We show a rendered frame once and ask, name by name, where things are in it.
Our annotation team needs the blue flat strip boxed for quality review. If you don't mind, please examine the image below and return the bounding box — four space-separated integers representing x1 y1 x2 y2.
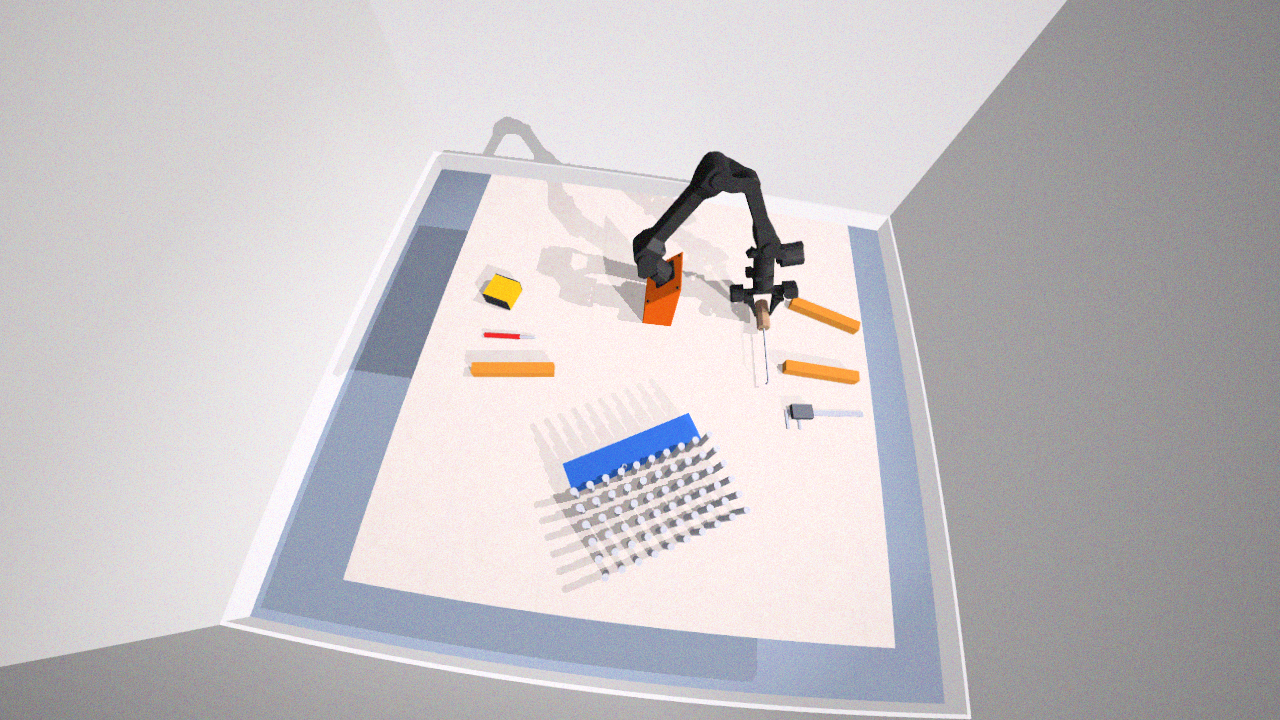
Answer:
563 413 701 492

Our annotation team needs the orange flat bar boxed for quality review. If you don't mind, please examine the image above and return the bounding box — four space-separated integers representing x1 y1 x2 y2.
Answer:
782 360 859 384
471 363 556 377
788 299 860 334

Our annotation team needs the yellow box with black end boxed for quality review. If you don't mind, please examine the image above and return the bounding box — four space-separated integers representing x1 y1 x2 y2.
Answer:
483 274 522 311

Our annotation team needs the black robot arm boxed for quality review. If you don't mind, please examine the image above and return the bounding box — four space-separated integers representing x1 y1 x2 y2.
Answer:
632 151 805 288

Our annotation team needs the wooden-handled tool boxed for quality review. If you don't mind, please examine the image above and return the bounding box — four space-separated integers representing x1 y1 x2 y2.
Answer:
755 299 771 386

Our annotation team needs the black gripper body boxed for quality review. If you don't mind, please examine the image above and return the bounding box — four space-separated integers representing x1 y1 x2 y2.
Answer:
730 270 799 302

